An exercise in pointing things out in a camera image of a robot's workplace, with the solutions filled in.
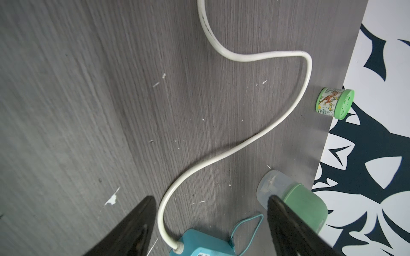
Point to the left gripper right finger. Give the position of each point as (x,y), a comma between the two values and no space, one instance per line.
(290,235)

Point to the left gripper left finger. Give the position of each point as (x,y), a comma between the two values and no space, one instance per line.
(132,235)

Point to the green cordless meat grinder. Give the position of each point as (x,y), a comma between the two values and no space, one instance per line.
(307,205)

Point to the teal power strip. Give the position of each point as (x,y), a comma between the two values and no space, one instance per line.
(197,243)

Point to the small green lid jar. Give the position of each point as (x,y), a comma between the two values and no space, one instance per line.
(334,102)

